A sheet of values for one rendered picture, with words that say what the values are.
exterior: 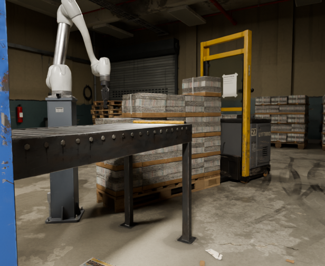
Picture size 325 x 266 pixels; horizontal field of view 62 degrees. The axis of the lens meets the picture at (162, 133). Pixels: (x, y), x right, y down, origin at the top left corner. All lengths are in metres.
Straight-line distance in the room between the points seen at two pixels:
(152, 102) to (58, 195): 1.14
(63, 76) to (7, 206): 1.76
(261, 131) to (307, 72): 5.35
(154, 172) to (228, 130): 1.46
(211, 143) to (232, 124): 0.60
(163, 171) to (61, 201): 0.99
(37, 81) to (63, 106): 7.67
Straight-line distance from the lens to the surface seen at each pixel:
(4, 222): 0.67
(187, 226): 1.95
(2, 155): 0.64
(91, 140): 1.06
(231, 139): 3.73
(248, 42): 3.53
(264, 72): 9.10
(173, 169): 2.82
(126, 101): 2.72
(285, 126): 7.29
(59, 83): 2.32
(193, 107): 2.97
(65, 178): 2.35
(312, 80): 8.92
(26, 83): 9.73
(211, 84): 3.22
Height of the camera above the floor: 0.87
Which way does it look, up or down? 4 degrees down
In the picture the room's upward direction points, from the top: straight up
